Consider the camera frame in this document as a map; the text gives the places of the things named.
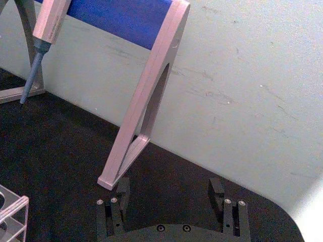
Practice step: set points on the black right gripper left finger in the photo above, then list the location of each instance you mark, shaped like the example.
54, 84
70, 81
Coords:
116, 214

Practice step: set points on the black table cloth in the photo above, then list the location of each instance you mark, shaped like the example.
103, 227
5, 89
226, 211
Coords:
63, 151

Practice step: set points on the grey stand with blue bar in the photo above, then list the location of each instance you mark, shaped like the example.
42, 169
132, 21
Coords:
154, 75

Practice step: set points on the clear plastic rack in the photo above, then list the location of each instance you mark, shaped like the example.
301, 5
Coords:
12, 214

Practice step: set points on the plain pale wall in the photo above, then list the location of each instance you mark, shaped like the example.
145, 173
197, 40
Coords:
252, 75

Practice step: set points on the grey pipette with slim tip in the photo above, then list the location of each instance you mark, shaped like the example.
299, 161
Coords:
50, 22

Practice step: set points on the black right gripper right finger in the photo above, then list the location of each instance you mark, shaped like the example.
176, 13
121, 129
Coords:
228, 214

